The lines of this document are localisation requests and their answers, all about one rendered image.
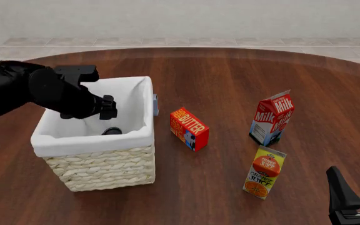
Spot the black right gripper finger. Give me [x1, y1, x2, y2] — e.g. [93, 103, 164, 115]
[326, 165, 360, 213]

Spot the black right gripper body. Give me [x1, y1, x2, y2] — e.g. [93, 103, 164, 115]
[327, 209, 360, 225]

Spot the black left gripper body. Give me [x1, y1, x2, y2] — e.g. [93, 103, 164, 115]
[98, 94, 119, 121]

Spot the wicker basket with white lining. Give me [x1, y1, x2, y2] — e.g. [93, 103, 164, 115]
[30, 75, 156, 193]

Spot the dark round tin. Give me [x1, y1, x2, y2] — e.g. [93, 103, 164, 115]
[101, 126, 123, 136]

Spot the small blue-grey box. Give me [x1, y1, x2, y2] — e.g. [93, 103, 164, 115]
[152, 93, 160, 117]

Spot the yellow orange juice carton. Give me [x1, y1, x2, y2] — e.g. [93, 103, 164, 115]
[242, 144, 288, 201]

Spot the red butter box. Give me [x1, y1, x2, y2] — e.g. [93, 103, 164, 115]
[169, 106, 210, 153]

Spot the red and white milk carton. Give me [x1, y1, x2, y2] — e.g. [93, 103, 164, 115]
[248, 89, 296, 148]

